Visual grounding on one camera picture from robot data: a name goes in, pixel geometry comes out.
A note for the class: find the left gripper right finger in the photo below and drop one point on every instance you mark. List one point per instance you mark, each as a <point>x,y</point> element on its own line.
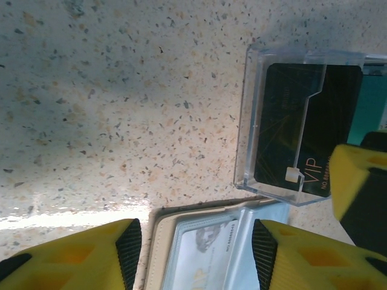
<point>317,262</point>

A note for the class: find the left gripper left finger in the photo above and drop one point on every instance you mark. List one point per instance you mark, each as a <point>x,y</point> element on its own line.
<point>66,266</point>

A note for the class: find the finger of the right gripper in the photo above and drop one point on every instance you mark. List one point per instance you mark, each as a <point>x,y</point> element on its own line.
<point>359,187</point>
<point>376,139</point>

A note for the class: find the beige card holder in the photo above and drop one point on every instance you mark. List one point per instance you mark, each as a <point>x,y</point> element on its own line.
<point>157,256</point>

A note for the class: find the silver VIP card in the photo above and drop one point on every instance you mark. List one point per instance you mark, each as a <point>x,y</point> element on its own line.
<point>199,256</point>

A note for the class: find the clear acrylic card box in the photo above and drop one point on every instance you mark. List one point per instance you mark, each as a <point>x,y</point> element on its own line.
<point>251,121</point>

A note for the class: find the teal credit card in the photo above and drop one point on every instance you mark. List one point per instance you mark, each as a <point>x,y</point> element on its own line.
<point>375,105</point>

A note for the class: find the black gold VIP card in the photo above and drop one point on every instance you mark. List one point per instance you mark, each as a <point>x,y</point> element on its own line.
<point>281,121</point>

